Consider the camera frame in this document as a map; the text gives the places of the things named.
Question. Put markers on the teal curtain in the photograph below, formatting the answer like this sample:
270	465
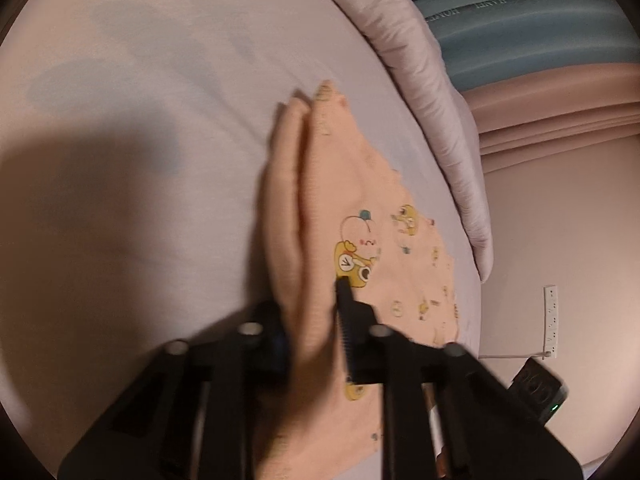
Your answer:
525	20

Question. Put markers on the grey duvet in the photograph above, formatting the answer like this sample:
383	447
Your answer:
440	110

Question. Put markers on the pink curtain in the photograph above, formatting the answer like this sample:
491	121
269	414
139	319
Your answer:
560	115

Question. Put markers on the orange cartoon print shirt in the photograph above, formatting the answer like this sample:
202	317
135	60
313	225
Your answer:
320	200

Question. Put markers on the white power strip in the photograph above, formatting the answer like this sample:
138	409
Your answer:
550	320

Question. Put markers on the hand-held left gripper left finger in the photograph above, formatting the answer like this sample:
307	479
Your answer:
272	342

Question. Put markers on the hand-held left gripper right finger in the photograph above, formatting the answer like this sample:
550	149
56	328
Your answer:
346	310

